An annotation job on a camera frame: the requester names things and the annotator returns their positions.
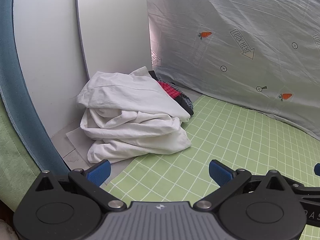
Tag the black garment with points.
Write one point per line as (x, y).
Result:
(187, 111)

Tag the white rounded board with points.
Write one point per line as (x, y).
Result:
(112, 30)

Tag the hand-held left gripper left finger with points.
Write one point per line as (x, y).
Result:
(98, 172)

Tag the red checked garment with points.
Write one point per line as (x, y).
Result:
(168, 88)

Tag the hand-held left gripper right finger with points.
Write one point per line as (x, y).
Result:
(220, 172)

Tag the cream garment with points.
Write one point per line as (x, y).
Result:
(130, 95)

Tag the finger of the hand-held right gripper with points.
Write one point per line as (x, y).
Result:
(318, 170)

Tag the grey carrot print quilt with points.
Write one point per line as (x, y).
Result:
(237, 30)

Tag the green cloth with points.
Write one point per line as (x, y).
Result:
(12, 160)

